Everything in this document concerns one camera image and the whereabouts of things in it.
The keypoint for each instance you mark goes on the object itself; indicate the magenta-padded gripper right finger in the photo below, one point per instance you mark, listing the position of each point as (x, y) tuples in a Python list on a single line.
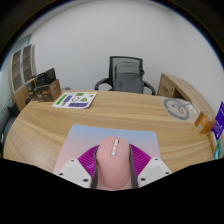
[(155, 170)]

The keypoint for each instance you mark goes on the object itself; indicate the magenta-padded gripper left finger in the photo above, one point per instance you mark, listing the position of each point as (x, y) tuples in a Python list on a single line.
[(73, 171)]

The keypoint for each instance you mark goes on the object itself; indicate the pink computer mouse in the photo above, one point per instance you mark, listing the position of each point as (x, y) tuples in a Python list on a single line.
[(113, 166)]

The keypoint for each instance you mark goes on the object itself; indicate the pink and blue mouse pad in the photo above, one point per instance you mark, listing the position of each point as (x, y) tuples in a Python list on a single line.
[(83, 140)]

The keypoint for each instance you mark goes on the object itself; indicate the round grey and white disc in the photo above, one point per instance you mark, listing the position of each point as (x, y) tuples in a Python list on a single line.
[(176, 108)]

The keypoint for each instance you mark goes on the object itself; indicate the teal packet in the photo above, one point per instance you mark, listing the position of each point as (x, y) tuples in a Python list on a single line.
[(218, 147)]

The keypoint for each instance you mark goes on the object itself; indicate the orange box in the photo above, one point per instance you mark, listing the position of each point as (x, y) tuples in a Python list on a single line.
[(203, 122)]

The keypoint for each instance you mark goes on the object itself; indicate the white sticker sheet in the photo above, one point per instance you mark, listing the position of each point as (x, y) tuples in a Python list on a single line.
[(75, 99)]

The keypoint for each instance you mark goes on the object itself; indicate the black leather armchair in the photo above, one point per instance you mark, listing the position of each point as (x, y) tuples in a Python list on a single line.
[(7, 126)]

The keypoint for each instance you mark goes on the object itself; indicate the large brown cardboard box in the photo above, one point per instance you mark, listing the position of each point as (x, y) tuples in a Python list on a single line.
[(49, 92)]

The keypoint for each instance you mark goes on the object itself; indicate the wooden side desk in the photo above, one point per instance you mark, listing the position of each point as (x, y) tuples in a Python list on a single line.
[(176, 88)]

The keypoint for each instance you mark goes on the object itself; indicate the small brown cardboard box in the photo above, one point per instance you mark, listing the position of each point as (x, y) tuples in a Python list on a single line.
[(30, 90)]

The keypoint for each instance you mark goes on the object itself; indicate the grey backpack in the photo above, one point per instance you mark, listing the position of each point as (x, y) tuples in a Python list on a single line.
[(128, 78)]

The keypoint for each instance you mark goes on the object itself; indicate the black cardboard box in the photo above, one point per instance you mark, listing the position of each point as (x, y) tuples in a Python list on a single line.
[(45, 77)]

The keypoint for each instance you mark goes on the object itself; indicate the black mesh office chair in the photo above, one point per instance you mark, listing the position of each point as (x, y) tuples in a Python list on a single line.
[(112, 71)]

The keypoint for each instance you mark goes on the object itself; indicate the wooden shelf unit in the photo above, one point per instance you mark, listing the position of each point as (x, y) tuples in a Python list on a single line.
[(21, 73)]

